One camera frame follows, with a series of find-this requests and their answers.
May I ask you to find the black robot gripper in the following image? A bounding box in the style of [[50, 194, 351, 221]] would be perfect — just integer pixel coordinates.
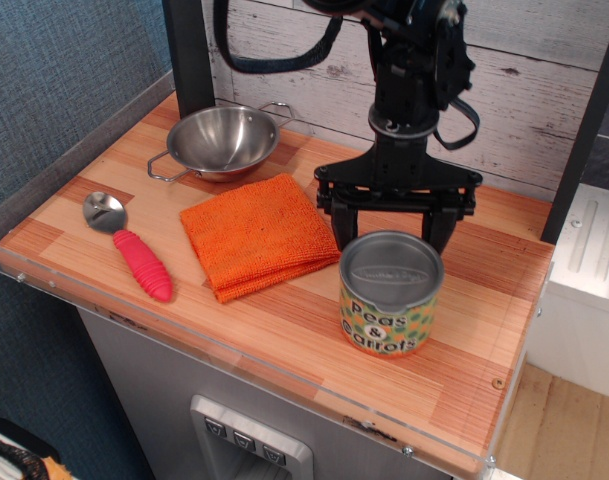
[[314, 134, 482, 254]]

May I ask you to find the peas and carrots toy can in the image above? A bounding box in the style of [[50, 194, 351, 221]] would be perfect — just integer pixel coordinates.
[[339, 230, 445, 358]]

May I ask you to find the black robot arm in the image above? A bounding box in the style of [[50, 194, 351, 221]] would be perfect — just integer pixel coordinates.
[[310, 1, 482, 252]]

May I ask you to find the clear acrylic counter guard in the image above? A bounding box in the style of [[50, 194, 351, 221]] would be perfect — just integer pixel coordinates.
[[0, 232, 552, 479]]

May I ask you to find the folded orange cloth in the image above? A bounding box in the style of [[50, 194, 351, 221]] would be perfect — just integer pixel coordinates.
[[180, 174, 340, 303]]

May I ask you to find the small steel pot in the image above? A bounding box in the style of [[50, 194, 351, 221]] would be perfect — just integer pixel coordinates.
[[147, 101, 295, 183]]

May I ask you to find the white toy sink unit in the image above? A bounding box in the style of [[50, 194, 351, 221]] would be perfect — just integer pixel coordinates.
[[526, 184, 609, 396]]

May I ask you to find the silver dispenser button panel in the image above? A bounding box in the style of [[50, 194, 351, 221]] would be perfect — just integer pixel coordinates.
[[190, 395, 314, 479]]

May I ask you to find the grey toy fridge cabinet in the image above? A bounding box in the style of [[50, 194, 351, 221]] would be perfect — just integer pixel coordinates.
[[80, 310, 447, 479]]

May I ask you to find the orange object at bottom left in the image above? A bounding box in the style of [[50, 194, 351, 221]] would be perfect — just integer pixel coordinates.
[[42, 457, 75, 480]]

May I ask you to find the dark vertical right post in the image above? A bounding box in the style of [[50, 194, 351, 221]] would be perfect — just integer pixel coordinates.
[[540, 43, 609, 245]]

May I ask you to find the dark vertical post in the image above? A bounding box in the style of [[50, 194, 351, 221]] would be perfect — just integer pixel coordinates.
[[540, 43, 609, 245], [162, 0, 215, 118]]

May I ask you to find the spoon with pink handle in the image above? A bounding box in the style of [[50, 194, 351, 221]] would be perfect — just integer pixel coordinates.
[[82, 192, 173, 303]]

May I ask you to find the dark vertical left post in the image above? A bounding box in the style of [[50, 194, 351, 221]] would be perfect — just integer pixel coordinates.
[[162, 0, 215, 118]]

